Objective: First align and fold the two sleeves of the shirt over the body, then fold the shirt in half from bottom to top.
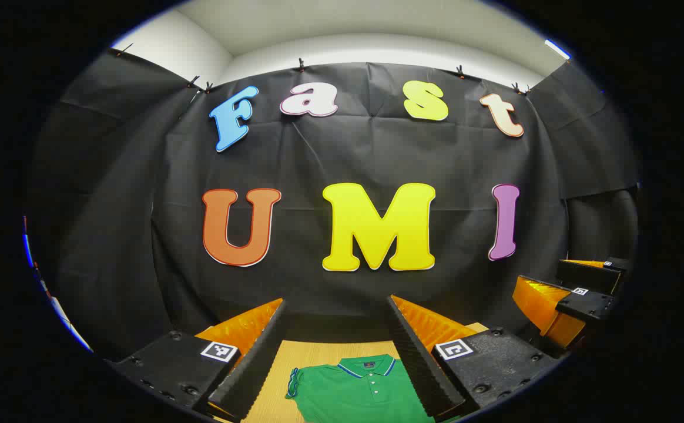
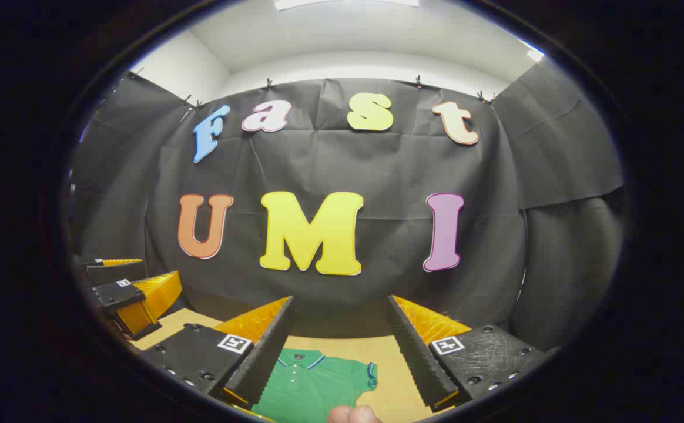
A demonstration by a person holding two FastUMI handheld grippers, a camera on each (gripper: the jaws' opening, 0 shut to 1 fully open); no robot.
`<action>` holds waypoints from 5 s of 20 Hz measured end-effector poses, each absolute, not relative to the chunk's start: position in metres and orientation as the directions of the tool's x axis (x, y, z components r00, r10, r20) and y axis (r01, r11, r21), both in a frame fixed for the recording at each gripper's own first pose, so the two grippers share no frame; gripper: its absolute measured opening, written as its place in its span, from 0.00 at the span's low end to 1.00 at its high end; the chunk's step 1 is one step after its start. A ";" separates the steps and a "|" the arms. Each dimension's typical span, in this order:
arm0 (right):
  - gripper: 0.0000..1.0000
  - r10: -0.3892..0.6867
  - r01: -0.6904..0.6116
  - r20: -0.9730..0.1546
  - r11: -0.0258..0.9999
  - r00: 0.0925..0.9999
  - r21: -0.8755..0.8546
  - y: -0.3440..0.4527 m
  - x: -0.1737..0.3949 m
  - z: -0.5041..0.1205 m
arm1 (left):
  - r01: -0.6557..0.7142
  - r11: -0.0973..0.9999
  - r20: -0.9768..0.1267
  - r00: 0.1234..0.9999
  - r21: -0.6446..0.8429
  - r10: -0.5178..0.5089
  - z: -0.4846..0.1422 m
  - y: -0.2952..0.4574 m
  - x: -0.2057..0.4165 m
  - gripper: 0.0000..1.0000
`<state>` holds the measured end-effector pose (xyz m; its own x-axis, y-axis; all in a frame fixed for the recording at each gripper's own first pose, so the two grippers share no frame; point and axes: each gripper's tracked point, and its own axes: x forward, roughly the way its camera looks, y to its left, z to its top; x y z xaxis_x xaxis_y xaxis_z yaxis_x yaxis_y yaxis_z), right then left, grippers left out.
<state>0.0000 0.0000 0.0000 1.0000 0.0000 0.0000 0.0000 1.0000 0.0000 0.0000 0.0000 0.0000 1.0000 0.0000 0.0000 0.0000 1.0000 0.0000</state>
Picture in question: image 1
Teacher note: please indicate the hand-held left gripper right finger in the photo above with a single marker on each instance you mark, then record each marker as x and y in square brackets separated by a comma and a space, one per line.
[415, 358]

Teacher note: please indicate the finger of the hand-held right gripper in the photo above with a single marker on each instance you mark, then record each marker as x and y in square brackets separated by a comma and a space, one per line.
[589, 305]
[589, 276]

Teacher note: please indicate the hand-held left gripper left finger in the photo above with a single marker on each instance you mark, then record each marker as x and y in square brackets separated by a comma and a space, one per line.
[254, 364]

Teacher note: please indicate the ceiling light strip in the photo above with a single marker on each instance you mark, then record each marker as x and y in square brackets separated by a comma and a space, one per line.
[557, 49]

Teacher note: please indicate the black backdrop cloth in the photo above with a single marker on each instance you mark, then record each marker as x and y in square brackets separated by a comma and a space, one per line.
[377, 158]

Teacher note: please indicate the green T-shirt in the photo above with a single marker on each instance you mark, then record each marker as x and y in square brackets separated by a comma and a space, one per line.
[359, 393]

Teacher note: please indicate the computer monitor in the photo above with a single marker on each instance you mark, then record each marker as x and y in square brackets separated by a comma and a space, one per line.
[27, 249]

